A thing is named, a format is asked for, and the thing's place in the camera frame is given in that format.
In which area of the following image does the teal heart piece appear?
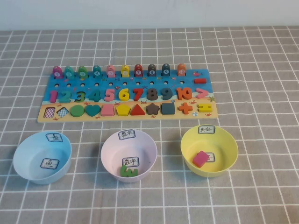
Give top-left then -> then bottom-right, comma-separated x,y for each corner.
84,105 -> 101,117

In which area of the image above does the orange plus sign piece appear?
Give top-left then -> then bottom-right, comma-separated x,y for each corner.
178,102 -> 193,115

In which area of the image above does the yellow number 6 piece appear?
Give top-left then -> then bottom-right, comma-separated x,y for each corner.
118,89 -> 131,101

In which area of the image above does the magenta fish piece 1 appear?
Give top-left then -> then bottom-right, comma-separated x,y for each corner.
52,65 -> 64,79

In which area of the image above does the orange fish piece 10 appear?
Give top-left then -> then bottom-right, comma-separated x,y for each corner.
177,63 -> 187,77

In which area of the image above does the red triangle piece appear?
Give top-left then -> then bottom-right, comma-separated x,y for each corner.
130,104 -> 147,116

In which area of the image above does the pink plastic bowl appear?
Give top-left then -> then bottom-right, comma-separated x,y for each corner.
100,130 -> 158,182

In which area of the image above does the green number 3 piece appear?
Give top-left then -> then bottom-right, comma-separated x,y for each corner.
119,165 -> 138,177

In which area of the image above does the red number 7 piece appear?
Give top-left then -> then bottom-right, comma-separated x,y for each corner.
133,88 -> 145,101

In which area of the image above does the yellow equals sign piece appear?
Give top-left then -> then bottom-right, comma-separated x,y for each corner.
198,104 -> 213,113

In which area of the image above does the yellow fish piece 6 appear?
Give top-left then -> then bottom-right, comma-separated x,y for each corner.
120,64 -> 131,77

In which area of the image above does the green circle piece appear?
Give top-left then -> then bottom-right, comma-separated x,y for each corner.
71,105 -> 85,117

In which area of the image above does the pink fish piece 5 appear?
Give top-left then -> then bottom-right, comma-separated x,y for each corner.
106,64 -> 117,77

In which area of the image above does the yellow plastic bowl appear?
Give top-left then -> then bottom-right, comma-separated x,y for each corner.
180,125 -> 239,178

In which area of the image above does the brown number 8 piece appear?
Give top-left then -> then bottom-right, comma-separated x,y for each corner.
146,88 -> 159,100

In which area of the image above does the pink greater-than sign piece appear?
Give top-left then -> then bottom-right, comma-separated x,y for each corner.
195,88 -> 209,99

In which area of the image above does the dark blue square piece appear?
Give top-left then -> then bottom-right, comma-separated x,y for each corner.
161,103 -> 176,115

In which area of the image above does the teal number 4 piece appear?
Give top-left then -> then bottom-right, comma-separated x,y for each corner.
89,89 -> 102,102

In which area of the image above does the dark blue number 9 piece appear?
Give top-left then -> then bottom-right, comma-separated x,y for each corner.
161,88 -> 173,100

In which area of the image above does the pink number 5 piece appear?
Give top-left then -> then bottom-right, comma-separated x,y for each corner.
104,89 -> 117,102

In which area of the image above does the pink trapezoid piece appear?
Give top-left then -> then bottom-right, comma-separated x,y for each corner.
100,104 -> 115,117

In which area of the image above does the brown star piece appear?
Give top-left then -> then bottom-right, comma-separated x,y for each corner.
146,103 -> 161,116

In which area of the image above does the wooden number puzzle board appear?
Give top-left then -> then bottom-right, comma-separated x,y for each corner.
37,69 -> 219,124

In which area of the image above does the orange number 10 piece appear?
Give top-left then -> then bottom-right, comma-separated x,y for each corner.
176,87 -> 193,100

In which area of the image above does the teal number 2 piece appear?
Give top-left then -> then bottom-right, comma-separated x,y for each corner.
58,90 -> 71,103

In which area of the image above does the light blue plastic bowl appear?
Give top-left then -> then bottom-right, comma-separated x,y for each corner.
13,130 -> 72,185

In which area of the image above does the dark blue fish piece 9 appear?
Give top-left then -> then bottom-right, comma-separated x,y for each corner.
161,63 -> 171,77

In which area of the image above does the yellow pentagon piece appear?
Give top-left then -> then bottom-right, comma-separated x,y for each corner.
116,104 -> 131,117

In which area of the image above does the teal fish piece 2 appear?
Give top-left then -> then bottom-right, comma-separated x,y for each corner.
64,66 -> 75,79

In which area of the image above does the magenta rectangle block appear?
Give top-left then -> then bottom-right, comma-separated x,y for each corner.
192,151 -> 210,168

